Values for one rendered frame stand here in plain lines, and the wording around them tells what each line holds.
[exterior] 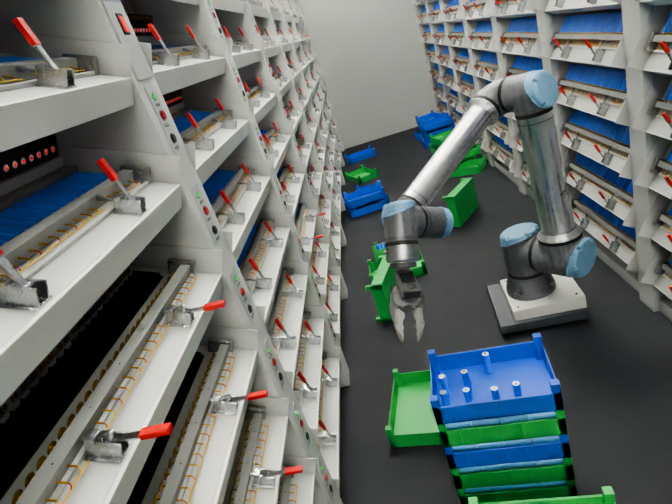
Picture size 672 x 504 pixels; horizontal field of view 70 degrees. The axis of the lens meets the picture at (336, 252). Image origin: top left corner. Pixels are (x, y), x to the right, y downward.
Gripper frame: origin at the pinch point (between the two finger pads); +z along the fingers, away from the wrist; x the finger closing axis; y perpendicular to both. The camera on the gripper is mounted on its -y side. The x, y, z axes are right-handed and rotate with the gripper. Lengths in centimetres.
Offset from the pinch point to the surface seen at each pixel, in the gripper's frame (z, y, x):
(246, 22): -129, 65, 49
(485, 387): 14.2, 0.4, -18.7
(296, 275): -20, 44, 33
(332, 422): 28.8, 32.4, 22.9
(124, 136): -43, -47, 54
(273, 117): -94, 85, 42
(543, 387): 13.9, -5.6, -31.4
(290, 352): 2.1, 4.4, 32.3
